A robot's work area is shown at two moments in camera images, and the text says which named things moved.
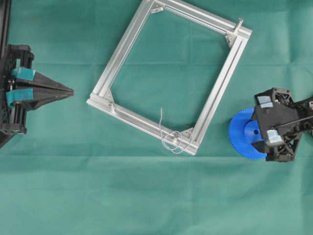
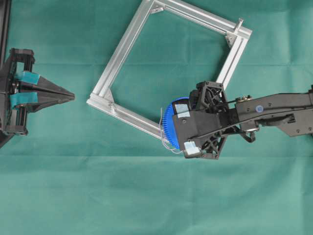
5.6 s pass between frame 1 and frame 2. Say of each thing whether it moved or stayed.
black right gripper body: moved
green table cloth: stayed
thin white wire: stayed
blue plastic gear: moved
